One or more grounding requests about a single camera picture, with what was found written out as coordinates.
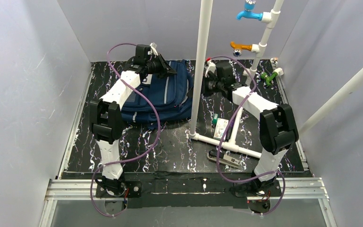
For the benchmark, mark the small green eraser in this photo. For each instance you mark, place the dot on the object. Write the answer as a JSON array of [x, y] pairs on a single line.
[[214, 119]]

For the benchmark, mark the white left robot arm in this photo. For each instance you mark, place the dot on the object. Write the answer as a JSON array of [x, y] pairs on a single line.
[[106, 122]]

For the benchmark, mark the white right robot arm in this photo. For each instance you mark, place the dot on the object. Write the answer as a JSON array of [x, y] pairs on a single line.
[[277, 126]]

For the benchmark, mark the white rectangular box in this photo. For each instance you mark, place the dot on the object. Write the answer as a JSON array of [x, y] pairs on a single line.
[[220, 128]]

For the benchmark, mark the blue pipe valve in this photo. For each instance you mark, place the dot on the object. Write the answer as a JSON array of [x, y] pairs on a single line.
[[248, 13]]

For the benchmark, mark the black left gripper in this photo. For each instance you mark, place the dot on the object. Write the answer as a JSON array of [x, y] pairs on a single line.
[[161, 65]]

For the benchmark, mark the white PVC pipe frame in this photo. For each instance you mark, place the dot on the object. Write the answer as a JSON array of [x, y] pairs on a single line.
[[204, 25]]

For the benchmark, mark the aluminium rail frame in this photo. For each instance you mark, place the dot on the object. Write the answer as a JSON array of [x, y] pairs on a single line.
[[180, 188]]

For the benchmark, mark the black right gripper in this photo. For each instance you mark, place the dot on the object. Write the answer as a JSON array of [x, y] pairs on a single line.
[[206, 86]]

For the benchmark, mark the grey stapler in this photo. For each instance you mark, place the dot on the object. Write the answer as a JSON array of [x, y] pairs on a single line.
[[224, 159]]

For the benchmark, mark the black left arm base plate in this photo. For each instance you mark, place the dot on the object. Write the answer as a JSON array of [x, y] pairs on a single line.
[[107, 188]]

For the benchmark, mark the orange pipe valve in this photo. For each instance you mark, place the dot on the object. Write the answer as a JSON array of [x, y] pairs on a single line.
[[238, 48]]

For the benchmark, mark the green pipe valve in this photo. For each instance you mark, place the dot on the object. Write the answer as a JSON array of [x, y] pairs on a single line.
[[268, 78]]

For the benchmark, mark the navy blue student backpack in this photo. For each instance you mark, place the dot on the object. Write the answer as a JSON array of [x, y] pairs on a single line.
[[168, 95]]

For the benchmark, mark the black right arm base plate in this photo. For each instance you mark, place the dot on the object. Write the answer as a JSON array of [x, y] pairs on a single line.
[[270, 188]]

